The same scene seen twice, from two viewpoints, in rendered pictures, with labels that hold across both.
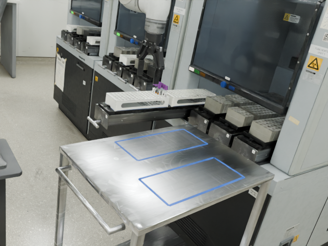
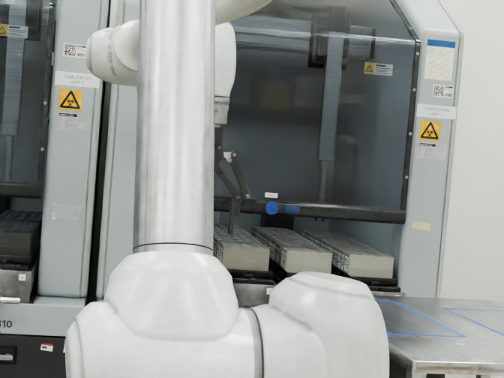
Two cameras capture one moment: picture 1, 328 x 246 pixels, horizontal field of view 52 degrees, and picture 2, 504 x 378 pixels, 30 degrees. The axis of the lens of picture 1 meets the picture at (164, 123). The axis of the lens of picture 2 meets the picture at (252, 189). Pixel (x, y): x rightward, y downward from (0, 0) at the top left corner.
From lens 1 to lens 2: 1.76 m
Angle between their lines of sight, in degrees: 61
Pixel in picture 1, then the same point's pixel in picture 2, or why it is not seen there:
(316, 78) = (438, 152)
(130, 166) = (487, 343)
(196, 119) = (242, 297)
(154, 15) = (226, 87)
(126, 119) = not seen: hidden behind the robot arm
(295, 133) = (429, 244)
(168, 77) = (70, 243)
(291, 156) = (433, 283)
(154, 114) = not seen: hidden behind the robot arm
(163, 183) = not seen: outside the picture
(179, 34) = (91, 134)
